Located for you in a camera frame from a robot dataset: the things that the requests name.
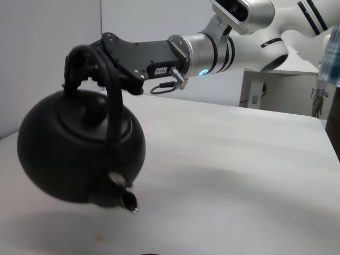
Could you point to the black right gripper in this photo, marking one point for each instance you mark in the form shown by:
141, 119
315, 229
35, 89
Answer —
148, 55

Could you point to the black round teapot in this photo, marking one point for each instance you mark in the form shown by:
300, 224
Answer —
66, 148

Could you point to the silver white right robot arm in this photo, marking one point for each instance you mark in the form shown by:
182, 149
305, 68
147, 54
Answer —
239, 53

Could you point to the bystander forearm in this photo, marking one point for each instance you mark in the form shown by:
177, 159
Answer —
322, 83

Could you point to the bystander hand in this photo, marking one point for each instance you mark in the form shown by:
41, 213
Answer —
317, 103

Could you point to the small black plug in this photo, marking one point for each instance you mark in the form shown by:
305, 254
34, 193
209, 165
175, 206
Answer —
263, 87

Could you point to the person in plaid shirt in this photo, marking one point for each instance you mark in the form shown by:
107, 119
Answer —
333, 53

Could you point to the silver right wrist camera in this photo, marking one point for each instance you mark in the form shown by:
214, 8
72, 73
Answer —
233, 8

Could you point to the grey wall socket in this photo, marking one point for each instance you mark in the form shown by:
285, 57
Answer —
255, 99

